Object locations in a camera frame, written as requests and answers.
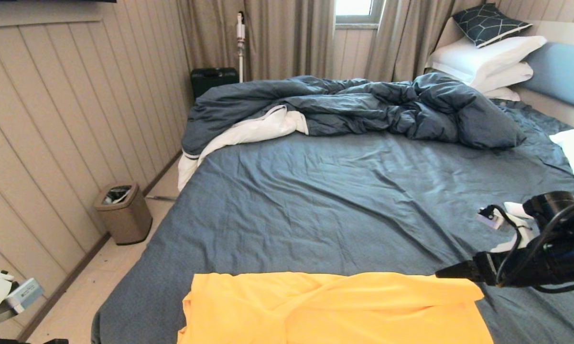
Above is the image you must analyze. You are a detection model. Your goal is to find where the dark green hard case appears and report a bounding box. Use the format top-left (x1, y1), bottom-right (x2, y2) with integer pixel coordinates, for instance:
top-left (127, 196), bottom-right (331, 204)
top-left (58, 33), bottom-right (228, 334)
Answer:
top-left (190, 68), bottom-right (239, 100)

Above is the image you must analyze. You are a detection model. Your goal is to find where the brown trash bin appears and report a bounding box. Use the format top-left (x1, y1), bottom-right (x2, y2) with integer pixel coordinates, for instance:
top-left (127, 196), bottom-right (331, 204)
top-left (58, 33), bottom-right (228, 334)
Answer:
top-left (93, 182), bottom-right (152, 246)

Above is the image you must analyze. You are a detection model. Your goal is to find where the dark blue crumpled duvet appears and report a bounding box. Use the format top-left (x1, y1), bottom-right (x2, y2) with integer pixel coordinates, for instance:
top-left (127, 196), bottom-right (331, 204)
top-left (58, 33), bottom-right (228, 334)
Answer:
top-left (181, 73), bottom-right (526, 157)

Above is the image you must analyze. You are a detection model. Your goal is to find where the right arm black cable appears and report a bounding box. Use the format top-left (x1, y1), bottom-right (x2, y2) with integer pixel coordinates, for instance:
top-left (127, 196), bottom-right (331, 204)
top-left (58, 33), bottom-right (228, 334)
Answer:
top-left (487, 198), bottom-right (574, 293)

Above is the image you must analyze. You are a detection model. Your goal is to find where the beige curtain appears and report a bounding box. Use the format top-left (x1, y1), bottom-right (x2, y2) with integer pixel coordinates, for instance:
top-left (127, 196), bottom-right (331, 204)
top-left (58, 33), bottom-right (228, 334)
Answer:
top-left (176, 0), bottom-right (335, 82)
top-left (365, 0), bottom-right (486, 82)

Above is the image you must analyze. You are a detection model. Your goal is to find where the beige headboard frame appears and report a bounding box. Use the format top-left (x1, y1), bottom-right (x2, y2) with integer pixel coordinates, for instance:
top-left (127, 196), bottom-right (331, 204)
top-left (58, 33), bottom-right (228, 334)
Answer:
top-left (424, 18), bottom-right (574, 129)

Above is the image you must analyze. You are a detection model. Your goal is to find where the bin liner with trash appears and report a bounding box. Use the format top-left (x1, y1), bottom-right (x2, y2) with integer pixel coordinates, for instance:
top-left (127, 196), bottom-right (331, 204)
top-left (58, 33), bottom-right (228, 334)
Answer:
top-left (103, 186), bottom-right (132, 204)

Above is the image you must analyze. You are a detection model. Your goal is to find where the dark patterned cushion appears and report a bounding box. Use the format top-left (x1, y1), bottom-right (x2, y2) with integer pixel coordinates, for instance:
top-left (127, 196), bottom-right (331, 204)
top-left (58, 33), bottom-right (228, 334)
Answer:
top-left (452, 3), bottom-right (532, 48)

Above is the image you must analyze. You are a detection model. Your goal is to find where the grey-blue bed sheet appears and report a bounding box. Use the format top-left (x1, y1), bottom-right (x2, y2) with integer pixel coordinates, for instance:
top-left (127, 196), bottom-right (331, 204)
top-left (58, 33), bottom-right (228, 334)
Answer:
top-left (90, 99), bottom-right (574, 344)

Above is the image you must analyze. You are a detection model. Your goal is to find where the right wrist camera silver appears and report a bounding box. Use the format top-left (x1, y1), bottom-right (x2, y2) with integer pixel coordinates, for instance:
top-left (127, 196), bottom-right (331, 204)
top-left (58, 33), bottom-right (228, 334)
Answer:
top-left (476, 206), bottom-right (505, 230)

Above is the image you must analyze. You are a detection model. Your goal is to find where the large white pillow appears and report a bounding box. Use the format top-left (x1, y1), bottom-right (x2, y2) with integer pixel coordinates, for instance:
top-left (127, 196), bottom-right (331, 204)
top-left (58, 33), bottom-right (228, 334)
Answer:
top-left (428, 35), bottom-right (548, 79)

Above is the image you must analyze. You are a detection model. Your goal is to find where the white flat long bar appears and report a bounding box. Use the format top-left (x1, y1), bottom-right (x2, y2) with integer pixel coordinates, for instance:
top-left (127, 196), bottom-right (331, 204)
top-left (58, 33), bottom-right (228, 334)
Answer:
top-left (504, 202), bottom-right (537, 220)

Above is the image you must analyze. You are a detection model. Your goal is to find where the blue headboard cushion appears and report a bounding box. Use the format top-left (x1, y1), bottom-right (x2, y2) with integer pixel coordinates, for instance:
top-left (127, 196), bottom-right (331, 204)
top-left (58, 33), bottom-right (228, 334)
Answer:
top-left (522, 42), bottom-right (574, 114)

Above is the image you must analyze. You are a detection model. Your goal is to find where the window with grey frame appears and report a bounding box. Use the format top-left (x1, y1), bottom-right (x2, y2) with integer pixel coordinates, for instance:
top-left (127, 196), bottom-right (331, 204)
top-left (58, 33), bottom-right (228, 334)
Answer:
top-left (335, 0), bottom-right (385, 29)

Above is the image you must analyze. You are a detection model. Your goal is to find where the white stick vacuum cleaner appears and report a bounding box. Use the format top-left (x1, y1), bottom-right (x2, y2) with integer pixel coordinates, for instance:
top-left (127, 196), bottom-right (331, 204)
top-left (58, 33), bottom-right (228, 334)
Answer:
top-left (236, 12), bottom-right (247, 83)

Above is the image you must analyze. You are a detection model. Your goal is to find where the yellow printed t-shirt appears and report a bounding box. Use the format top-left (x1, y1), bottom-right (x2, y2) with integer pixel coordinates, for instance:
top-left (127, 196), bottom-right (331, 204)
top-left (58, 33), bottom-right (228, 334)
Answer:
top-left (177, 272), bottom-right (494, 344)

